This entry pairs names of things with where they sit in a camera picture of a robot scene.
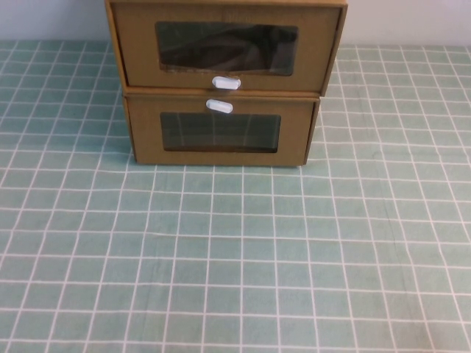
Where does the white handle of crumpled-window drawer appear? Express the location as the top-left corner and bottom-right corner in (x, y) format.
(210, 75), (243, 90)

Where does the green white checked tablecloth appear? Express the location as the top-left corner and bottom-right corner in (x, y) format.
(0, 39), (471, 353)

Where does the cardboard shell of crumpled-window drawer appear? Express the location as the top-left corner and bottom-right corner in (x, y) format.
(104, 0), (349, 99)

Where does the cardboard drawer with window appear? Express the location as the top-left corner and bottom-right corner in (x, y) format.
(110, 1), (344, 93)
(126, 95), (316, 166)

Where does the cardboard drawer with flat window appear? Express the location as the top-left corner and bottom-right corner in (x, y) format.
(126, 95), (316, 166)

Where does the white handle of flat-window drawer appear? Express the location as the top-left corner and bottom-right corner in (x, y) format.
(205, 98), (234, 115)

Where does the cardboard shell of flat-window drawer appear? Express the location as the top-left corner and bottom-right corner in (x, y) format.
(121, 90), (322, 169)

